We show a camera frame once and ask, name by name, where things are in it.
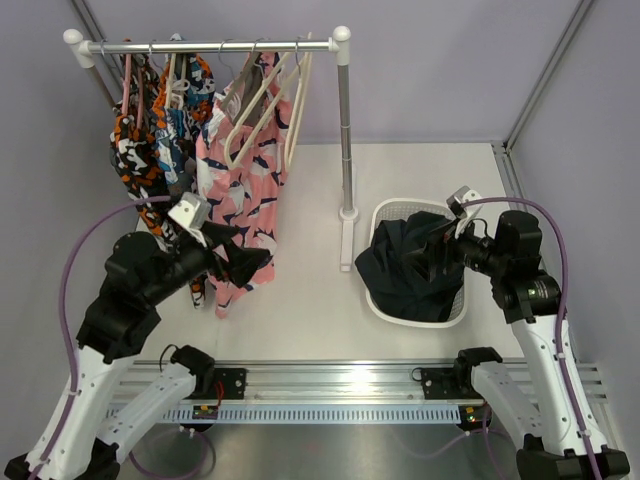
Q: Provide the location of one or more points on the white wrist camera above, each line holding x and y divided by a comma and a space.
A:
190, 213
460, 203

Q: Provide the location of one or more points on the white plastic hanger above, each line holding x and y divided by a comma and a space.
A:
176, 84

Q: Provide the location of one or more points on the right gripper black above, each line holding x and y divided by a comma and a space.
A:
442, 241

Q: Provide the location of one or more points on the pink patterned shorts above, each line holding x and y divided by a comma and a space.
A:
241, 169

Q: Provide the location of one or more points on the grey hanger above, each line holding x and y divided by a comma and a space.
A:
247, 85

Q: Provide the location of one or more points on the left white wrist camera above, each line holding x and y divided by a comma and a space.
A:
190, 213

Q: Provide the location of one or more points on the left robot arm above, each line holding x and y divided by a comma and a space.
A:
80, 441

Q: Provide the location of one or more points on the white metal clothes rack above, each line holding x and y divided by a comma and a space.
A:
338, 44

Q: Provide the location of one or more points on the cream hanger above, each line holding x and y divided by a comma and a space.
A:
304, 69
275, 77

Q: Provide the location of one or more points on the white perforated plastic basket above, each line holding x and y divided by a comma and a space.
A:
402, 208

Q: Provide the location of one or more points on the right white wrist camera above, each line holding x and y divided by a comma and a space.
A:
460, 203

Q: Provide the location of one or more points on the blue orange camouflage shorts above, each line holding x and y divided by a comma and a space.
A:
177, 130

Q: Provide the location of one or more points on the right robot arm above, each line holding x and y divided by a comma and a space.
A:
555, 433

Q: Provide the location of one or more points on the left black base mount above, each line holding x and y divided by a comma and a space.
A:
228, 382

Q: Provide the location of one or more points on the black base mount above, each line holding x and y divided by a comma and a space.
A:
442, 384
228, 382

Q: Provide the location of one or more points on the black orange camouflage shorts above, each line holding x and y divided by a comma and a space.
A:
133, 158

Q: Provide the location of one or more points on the pink hanger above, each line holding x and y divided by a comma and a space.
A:
132, 78

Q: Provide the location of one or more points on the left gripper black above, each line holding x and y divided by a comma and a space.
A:
241, 263

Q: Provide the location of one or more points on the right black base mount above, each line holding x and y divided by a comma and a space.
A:
442, 384

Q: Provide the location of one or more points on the dark navy shorts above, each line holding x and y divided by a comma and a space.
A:
397, 290

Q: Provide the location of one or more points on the slotted white cable duct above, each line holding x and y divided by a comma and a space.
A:
384, 414

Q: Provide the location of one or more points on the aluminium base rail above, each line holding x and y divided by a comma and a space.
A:
360, 382

